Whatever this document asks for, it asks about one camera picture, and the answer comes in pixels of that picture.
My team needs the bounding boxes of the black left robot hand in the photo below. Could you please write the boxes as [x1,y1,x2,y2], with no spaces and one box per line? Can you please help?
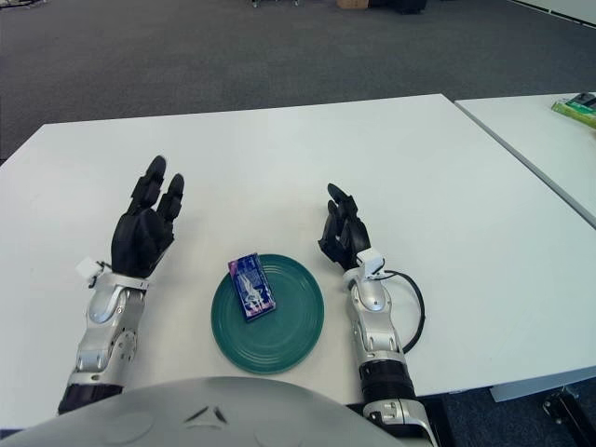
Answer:
[110,156,186,280]

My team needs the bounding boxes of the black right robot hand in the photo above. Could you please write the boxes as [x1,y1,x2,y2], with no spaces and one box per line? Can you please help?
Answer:
[318,182,373,271]

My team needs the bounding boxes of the blue purple gum pack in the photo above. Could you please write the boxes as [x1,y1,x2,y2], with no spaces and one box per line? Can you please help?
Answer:
[226,251,277,324]

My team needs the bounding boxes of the green ribbed plate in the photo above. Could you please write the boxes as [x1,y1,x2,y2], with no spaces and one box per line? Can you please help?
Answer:
[210,253,326,375]

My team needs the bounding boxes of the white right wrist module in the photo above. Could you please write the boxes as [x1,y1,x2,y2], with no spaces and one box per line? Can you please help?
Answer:
[356,249,386,280]

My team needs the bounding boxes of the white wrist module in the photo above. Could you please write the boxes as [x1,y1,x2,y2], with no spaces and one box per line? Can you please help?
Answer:
[356,249,386,280]
[76,257,106,285]

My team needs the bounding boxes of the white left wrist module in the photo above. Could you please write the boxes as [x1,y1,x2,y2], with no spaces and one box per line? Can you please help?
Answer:
[76,257,106,285]

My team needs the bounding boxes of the grey robot torso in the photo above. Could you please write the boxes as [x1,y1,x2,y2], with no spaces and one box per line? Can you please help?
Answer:
[0,375,401,447]

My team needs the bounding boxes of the black bags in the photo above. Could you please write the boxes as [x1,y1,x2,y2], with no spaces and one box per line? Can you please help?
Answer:
[367,0,427,15]

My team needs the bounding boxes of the green box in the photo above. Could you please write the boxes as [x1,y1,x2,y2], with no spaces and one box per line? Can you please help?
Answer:
[551,92,596,130]

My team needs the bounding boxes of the black table foot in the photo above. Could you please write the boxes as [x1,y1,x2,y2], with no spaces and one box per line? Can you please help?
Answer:
[542,385,596,440]

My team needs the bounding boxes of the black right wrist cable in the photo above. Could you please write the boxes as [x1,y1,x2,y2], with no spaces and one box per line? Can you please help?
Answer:
[381,269,427,355]

